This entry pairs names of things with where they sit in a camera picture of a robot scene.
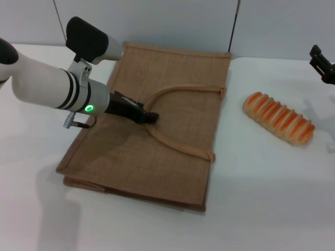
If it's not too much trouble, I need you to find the orange striped bread loaf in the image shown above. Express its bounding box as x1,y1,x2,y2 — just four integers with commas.
242,91,316,145

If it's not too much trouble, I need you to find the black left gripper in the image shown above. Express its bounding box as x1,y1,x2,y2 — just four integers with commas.
104,90,160,124

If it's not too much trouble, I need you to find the thin dark background cable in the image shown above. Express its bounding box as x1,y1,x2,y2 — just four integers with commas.
228,0,243,52

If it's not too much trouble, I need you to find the left wrist connector with cable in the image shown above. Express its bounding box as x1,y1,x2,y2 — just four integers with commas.
63,112,96,129

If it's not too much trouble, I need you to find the brown jute handbag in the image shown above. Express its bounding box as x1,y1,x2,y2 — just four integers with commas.
55,41,232,212

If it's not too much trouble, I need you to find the left wrist camera housing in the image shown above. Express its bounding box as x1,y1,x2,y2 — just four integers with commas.
65,16,124,65

